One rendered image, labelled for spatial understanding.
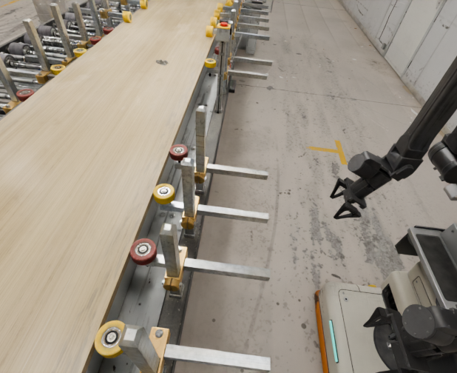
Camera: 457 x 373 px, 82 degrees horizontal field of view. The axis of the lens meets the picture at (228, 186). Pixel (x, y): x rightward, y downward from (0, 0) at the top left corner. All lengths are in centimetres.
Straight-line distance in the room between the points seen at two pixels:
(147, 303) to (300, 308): 104
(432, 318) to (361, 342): 102
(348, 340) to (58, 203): 141
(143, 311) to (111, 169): 56
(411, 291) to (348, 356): 53
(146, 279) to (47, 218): 42
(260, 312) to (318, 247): 66
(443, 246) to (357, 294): 79
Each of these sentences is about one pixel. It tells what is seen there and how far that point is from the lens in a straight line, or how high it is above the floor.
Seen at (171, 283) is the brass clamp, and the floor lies 87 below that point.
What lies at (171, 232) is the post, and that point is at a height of 110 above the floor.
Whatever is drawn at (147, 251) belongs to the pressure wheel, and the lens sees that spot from 89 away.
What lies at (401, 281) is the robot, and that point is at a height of 80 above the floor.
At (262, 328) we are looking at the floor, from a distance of 177.
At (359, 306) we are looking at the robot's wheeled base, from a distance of 169.
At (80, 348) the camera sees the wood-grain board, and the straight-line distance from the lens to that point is 84.
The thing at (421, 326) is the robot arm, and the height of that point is 119.
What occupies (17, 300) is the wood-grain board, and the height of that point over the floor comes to 90.
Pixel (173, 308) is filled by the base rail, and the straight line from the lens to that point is 103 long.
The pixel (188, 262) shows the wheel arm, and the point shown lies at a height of 86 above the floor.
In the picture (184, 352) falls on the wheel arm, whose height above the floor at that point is 84.
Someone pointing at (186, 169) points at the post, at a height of 109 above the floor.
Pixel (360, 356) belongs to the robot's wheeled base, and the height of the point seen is 28.
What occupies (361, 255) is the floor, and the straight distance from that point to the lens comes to 223.
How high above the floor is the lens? 167
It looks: 47 degrees down
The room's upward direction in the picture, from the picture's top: 7 degrees clockwise
